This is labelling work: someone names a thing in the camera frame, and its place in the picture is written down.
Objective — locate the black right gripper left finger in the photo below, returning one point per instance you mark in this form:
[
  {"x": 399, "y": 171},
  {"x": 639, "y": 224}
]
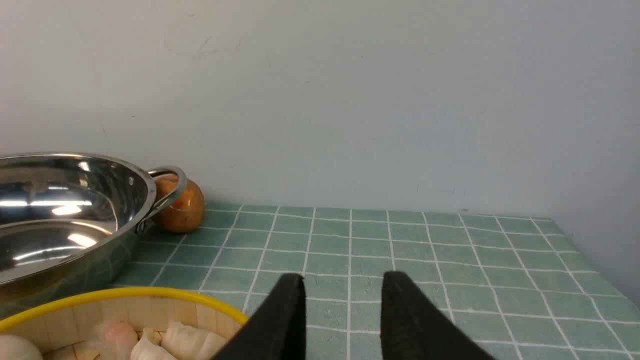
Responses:
[{"x": 277, "y": 330}]

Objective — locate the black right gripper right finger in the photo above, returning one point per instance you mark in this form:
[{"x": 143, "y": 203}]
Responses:
[{"x": 413, "y": 328}]

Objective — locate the bamboo steamer basket yellow rim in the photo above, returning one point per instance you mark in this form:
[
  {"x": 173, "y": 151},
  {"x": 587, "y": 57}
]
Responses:
[{"x": 62, "y": 329}]

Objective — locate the stainless steel pot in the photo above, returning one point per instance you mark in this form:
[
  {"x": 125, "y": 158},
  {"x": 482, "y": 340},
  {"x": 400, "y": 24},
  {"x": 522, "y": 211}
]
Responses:
[{"x": 70, "y": 222}]

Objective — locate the white dumpling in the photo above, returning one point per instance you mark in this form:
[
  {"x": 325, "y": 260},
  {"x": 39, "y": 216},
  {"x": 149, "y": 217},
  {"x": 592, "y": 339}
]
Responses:
[
  {"x": 147, "y": 349},
  {"x": 185, "y": 342}
]

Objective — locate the orange round fruit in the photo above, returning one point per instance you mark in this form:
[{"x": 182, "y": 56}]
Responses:
[{"x": 185, "y": 214}]

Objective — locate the pink shrimp dumpling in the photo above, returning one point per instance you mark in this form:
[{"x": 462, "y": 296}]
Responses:
[{"x": 113, "y": 340}]

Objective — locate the white round bun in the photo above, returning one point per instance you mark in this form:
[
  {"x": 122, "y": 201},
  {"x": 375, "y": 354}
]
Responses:
[{"x": 14, "y": 347}]

